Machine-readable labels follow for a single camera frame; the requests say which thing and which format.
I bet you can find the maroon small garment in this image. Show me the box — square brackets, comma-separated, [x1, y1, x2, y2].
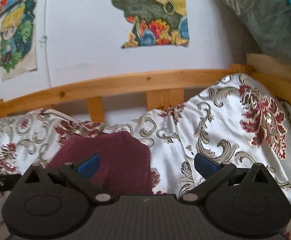
[47, 132, 152, 195]

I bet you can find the white floral satin bedspread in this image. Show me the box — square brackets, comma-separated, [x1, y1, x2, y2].
[0, 74, 291, 239]

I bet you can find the cartoon boy cross-stitch picture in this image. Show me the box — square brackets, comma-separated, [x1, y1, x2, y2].
[0, 0, 37, 82]

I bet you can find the colourful torn cross-stitch picture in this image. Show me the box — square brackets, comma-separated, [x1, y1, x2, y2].
[111, 0, 190, 49]

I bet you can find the blue grey plush in plastic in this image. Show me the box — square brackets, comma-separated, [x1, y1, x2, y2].
[223, 0, 291, 64]

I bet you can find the wooden bed rail frame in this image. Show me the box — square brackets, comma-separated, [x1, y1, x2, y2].
[0, 55, 291, 122]

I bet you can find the white wall cable conduit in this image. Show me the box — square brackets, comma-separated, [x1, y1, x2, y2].
[38, 0, 52, 88]

